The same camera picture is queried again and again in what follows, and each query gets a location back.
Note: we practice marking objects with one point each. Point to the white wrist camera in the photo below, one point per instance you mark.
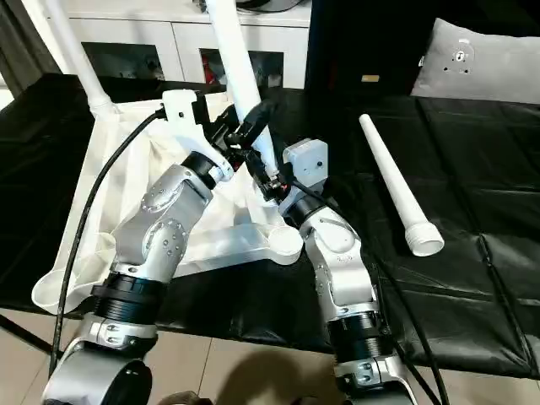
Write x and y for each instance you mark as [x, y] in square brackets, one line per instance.
[308, 160]
[181, 109]

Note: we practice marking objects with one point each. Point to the grey pleated curtain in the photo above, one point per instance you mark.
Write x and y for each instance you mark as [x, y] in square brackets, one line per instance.
[21, 42]

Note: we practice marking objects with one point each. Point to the white plastic table top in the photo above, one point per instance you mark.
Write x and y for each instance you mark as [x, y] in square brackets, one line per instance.
[105, 190]

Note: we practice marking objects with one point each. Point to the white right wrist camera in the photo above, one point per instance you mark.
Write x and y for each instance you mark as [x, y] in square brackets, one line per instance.
[308, 160]

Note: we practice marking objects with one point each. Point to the white glass-door cabinet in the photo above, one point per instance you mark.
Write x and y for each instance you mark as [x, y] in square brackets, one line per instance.
[169, 38]

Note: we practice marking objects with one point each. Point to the black work mat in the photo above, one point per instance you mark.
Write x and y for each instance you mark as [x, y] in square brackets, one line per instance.
[464, 169]

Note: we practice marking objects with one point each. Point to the grey round cooker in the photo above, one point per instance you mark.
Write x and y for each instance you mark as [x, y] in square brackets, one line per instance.
[270, 4]

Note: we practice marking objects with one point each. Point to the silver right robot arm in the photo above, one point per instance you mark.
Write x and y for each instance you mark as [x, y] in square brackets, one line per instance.
[337, 261]

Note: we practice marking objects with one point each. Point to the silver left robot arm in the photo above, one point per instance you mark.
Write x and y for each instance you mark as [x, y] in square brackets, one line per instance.
[160, 223]

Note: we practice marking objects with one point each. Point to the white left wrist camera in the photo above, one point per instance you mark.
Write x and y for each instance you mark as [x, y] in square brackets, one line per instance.
[181, 109]

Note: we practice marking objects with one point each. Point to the grey cushion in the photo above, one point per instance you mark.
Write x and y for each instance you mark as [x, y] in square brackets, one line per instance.
[481, 63]

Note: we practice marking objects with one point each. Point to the white plastic table leg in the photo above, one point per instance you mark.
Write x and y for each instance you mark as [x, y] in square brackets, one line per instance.
[240, 63]
[396, 185]
[84, 71]

